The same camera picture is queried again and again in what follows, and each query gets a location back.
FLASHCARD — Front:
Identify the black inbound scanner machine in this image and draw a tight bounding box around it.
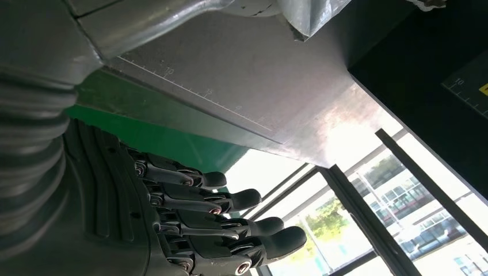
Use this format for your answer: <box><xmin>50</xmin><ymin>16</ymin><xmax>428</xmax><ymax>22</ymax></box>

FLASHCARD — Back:
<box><xmin>105</xmin><ymin>0</ymin><xmax>488</xmax><ymax>206</ymax></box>

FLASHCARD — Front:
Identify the dark green table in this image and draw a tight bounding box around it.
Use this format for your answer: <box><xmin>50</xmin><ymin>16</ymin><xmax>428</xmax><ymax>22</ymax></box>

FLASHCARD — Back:
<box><xmin>74</xmin><ymin>68</ymin><xmax>283</xmax><ymax>153</ymax></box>

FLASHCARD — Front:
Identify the yellow black scanner label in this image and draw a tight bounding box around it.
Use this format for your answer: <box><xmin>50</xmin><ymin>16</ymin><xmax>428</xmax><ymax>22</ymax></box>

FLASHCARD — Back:
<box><xmin>441</xmin><ymin>49</ymin><xmax>488</xmax><ymax>120</ymax></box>

